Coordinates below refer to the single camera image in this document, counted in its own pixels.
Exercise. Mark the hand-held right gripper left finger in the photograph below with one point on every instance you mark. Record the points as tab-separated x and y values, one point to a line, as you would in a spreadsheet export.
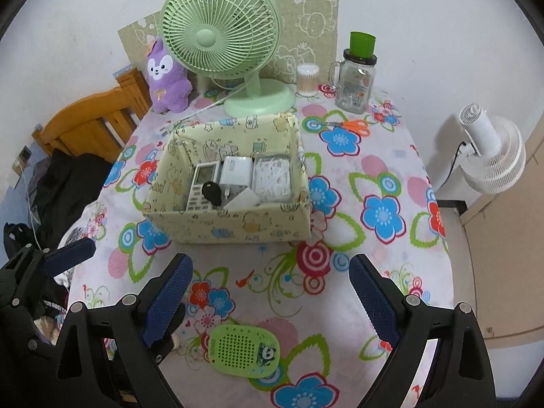
168	301

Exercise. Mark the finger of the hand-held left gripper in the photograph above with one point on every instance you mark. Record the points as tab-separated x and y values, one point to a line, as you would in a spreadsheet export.
163	350
70	253

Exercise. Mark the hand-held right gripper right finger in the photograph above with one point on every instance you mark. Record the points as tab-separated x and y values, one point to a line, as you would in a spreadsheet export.
374	301

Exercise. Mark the cartoon print fabric storage box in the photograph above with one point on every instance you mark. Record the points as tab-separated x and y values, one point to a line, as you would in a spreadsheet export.
221	225

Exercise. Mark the black car key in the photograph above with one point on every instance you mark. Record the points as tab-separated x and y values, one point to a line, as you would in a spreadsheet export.
212	195

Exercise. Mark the white charger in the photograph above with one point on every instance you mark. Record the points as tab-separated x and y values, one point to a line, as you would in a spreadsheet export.
236	170

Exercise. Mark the white mesh packet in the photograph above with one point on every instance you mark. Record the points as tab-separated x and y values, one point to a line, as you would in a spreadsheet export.
272	178

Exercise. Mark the black bag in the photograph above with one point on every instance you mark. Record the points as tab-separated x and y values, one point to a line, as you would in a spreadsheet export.
17	238

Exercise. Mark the black jacket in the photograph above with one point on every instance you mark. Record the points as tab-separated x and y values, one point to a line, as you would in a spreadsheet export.
72	182

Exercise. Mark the green perforated oval case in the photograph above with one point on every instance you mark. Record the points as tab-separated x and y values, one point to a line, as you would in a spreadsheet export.
238	348

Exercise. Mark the white remote control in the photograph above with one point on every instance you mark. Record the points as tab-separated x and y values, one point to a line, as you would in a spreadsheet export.
199	187

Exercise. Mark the floral tablecloth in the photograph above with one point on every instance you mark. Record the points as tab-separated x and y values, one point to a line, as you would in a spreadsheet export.
374	178

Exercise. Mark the white paper card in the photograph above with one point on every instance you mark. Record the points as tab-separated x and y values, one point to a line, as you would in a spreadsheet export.
242	200

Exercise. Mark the wooden chair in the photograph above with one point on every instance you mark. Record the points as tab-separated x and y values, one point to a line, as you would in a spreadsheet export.
93	123

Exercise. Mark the orange scissors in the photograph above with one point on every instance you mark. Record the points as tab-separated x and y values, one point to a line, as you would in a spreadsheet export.
350	127

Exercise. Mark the white floor fan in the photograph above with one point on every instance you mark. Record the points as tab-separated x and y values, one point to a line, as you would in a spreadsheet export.
493	157

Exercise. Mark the purple plush toy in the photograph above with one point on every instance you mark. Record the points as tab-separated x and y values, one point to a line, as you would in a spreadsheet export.
168	89

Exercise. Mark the glass mug jar green lid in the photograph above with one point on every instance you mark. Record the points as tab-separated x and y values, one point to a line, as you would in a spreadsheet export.
352	89

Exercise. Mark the cotton swab container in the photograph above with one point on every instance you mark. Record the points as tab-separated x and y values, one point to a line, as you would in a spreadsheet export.
307	80

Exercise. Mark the green desk fan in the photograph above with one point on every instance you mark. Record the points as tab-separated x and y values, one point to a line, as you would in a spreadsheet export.
208	36

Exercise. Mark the beige cartoon print board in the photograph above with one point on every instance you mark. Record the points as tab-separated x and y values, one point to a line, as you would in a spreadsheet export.
306	21

